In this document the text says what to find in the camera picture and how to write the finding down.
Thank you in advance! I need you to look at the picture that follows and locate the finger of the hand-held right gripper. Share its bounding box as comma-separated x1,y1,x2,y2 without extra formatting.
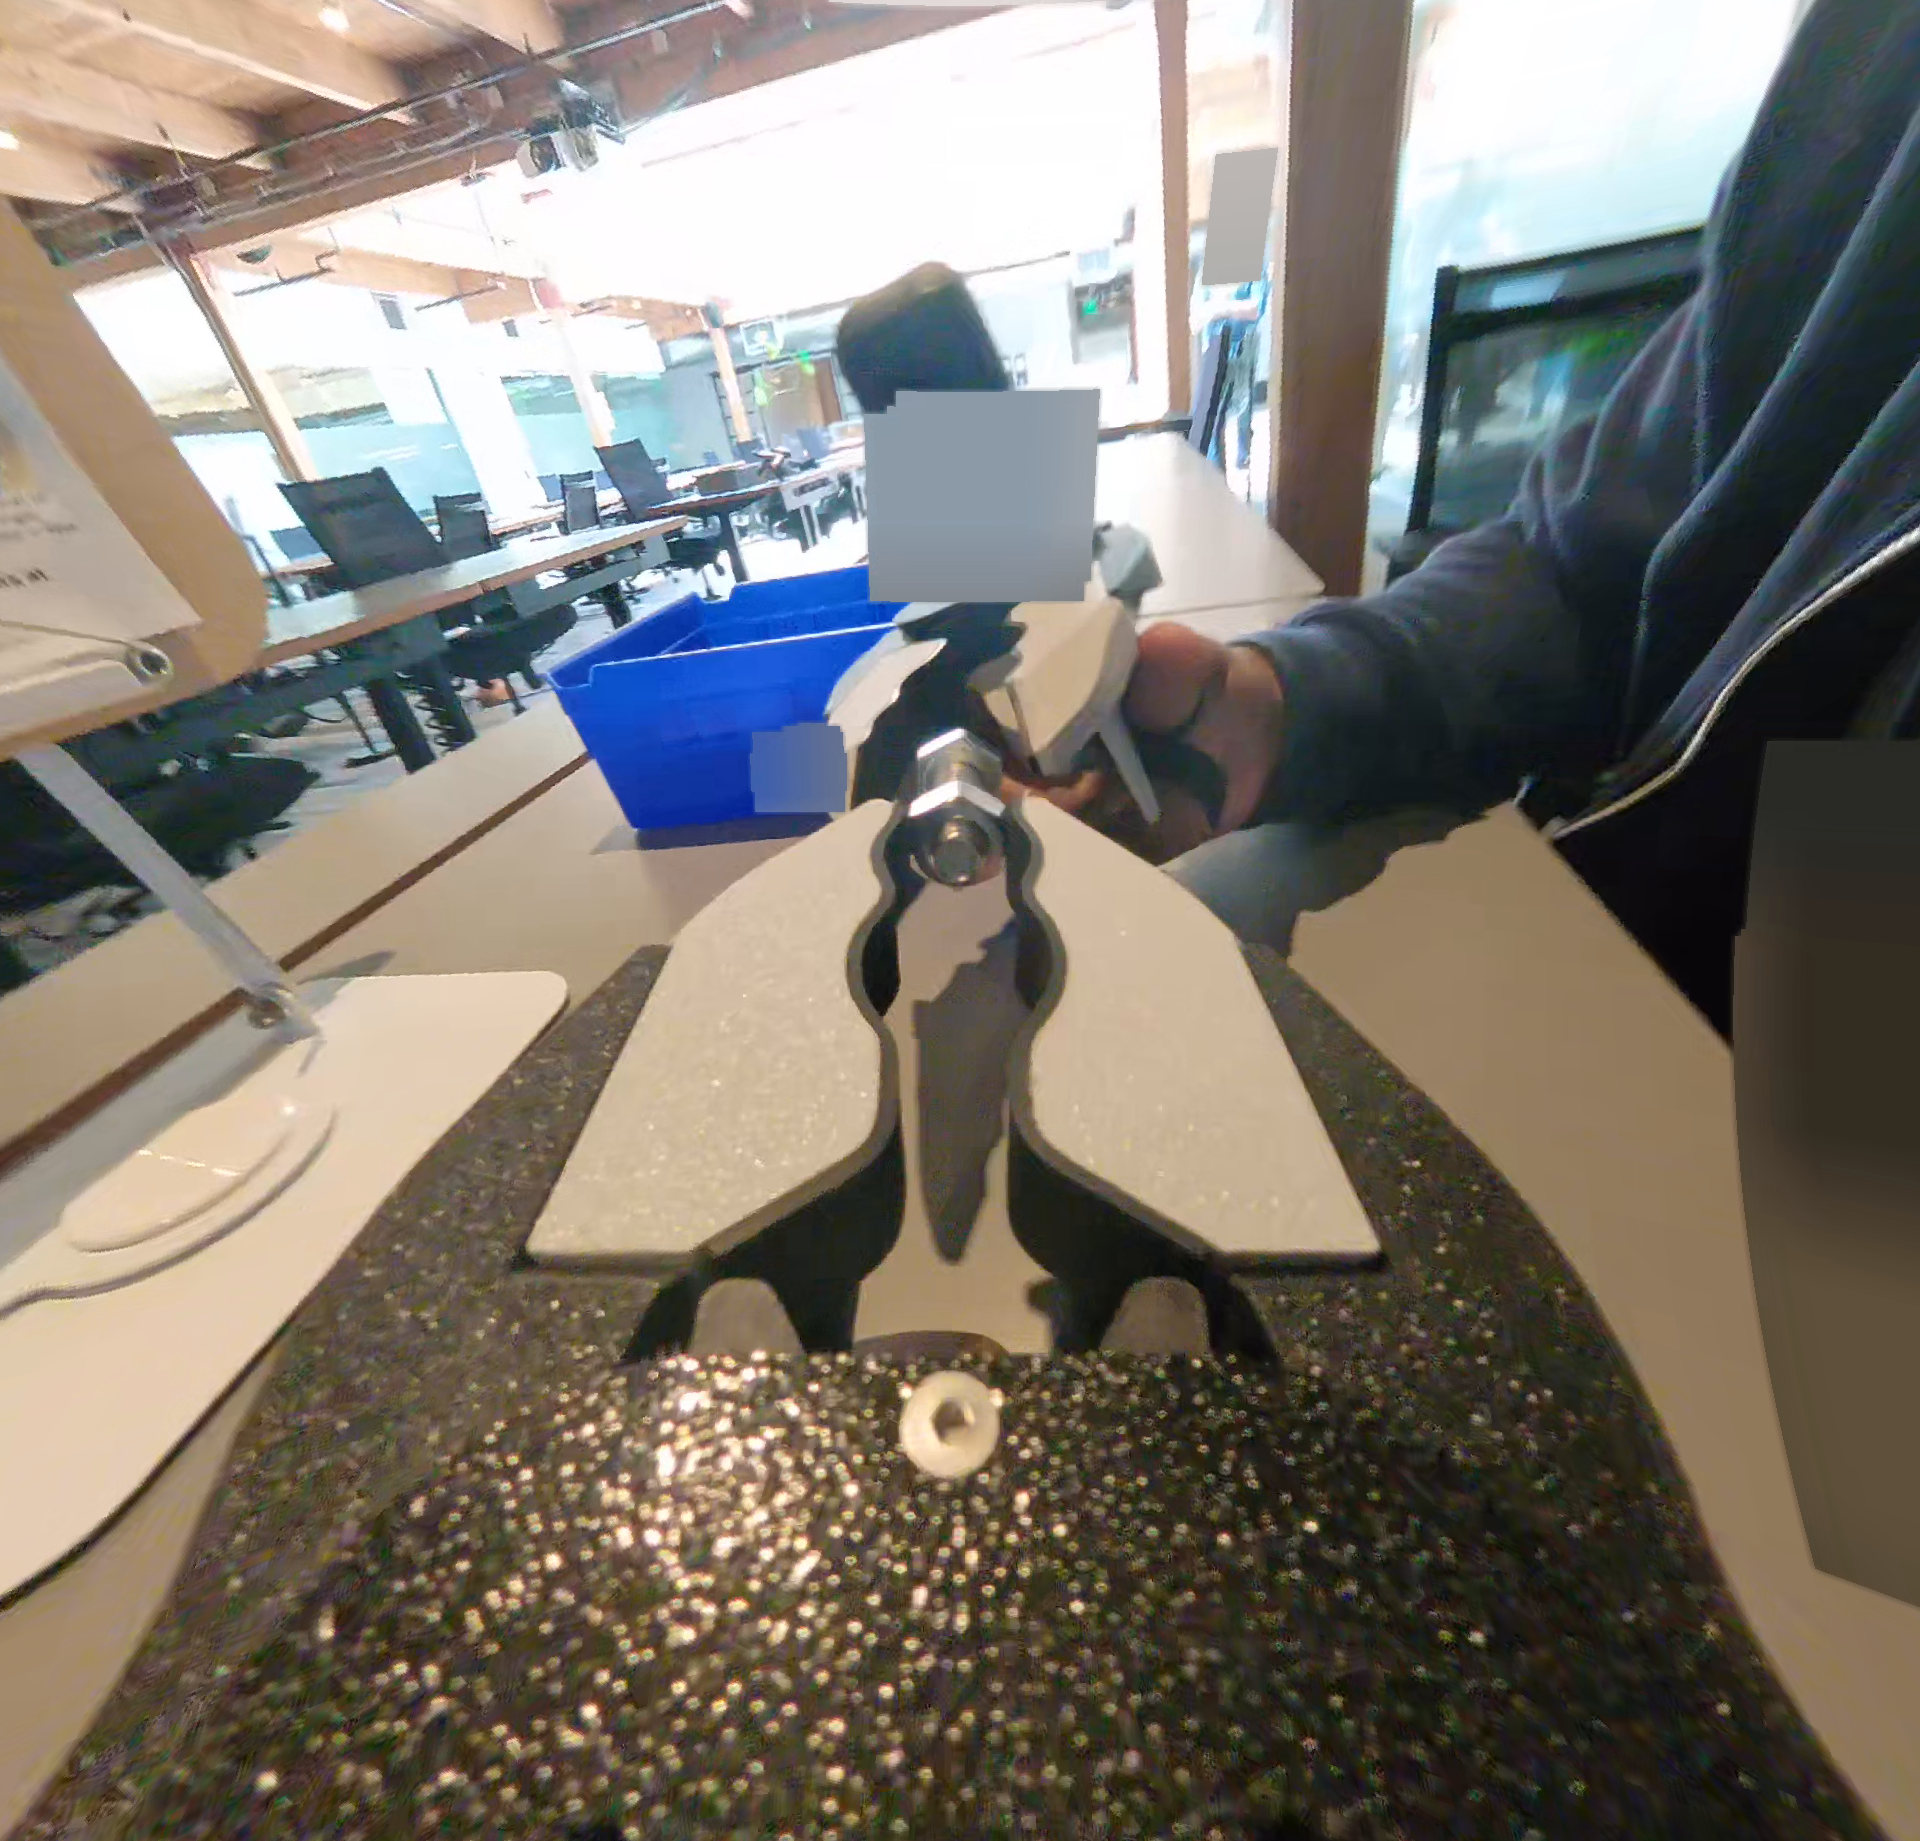
825,635,940,748
967,600,1145,770

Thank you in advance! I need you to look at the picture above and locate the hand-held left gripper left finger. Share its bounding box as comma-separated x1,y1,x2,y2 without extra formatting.
523,798,908,1265

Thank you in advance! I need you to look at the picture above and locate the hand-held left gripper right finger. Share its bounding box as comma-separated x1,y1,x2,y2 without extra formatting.
1011,795,1384,1265

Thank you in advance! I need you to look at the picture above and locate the steel hex nut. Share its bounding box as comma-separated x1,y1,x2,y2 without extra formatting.
885,779,1023,885

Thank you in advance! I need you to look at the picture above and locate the person's right hand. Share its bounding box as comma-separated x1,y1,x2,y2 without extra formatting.
1116,620,1293,837

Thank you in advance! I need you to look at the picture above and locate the white table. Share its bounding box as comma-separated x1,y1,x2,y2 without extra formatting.
1096,432,1324,624

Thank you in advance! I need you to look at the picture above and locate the large blue plastic bin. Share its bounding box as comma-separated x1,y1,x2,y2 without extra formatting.
546,567,920,831

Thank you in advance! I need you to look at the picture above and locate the white sign stand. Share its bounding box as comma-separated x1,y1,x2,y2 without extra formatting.
0,738,572,1603

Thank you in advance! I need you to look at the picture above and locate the ceiling mounted device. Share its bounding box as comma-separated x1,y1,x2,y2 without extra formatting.
514,77,628,181

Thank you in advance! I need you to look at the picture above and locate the wooden office desk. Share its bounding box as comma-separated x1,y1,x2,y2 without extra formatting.
262,513,692,777

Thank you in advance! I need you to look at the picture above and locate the wooden pillar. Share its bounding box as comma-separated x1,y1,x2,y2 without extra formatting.
1274,0,1417,600

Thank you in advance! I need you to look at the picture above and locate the black mesh office chair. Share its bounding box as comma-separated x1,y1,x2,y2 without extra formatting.
276,467,580,718

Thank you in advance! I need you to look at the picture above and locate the black framed screen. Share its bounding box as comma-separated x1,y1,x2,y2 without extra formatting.
1417,227,1708,541

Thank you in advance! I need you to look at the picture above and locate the brown cardboard panel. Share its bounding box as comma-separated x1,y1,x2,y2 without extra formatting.
0,206,275,750

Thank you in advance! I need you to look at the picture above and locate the printed paper sheet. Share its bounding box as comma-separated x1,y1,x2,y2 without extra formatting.
0,363,199,703

